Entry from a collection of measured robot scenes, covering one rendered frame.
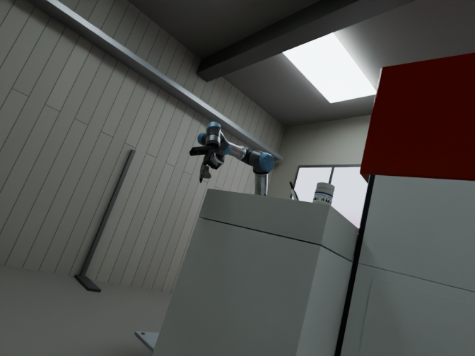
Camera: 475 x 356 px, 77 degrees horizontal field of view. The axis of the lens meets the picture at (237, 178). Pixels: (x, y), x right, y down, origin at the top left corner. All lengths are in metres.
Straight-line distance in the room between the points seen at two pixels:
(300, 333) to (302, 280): 0.16
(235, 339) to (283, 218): 0.47
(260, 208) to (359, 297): 0.53
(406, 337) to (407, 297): 0.14
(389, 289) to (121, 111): 3.19
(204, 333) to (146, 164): 2.74
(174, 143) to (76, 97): 1.20
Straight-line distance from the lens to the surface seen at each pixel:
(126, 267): 3.84
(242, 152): 1.95
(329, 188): 1.19
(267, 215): 1.21
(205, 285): 1.33
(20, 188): 3.46
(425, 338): 1.34
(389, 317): 1.36
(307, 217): 1.13
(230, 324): 1.24
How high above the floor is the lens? 0.71
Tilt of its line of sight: 14 degrees up
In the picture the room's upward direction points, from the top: 17 degrees clockwise
